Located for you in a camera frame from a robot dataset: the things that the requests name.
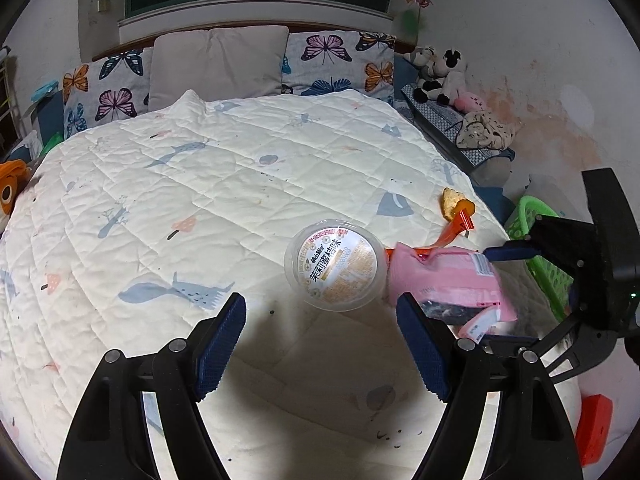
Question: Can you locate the right butterfly pillow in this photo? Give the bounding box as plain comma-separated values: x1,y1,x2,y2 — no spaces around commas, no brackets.
281,30,396,104

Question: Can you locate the pink plush toy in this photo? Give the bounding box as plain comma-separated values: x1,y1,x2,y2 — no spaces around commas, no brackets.
452,91,487,114

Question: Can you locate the green plastic basket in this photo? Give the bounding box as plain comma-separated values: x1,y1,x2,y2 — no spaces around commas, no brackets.
506,195,573,322

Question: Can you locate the orange plush toy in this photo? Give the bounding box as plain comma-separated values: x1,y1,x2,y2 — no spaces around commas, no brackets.
0,159,32,216

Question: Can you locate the black white cow plush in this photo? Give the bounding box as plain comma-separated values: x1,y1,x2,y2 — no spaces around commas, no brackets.
402,46,466,106

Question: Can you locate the clear jelly cup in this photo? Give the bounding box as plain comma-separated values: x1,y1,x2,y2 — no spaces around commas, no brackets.
284,219,387,312

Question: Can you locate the spotted beige plush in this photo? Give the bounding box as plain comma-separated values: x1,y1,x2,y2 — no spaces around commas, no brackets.
456,110,516,151

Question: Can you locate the pink snack wrapper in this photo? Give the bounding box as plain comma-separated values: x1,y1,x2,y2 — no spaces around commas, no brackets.
387,244,518,342

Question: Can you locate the red plastic stool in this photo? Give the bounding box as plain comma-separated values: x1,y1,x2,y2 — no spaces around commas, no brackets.
575,394,613,467

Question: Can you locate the butterfly pillow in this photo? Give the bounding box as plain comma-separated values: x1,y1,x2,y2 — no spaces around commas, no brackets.
62,48,153,139
281,30,396,104

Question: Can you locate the left butterfly pillow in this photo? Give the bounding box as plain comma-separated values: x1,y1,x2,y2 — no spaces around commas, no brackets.
62,48,153,139

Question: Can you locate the beige pillow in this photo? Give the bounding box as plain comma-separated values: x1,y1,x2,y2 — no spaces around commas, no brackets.
149,25,290,110

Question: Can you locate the orange snack wrapper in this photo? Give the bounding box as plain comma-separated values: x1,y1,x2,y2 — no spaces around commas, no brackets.
412,209,474,258

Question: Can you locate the white quilted blanket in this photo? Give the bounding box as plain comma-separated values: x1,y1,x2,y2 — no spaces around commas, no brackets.
1,90,474,479

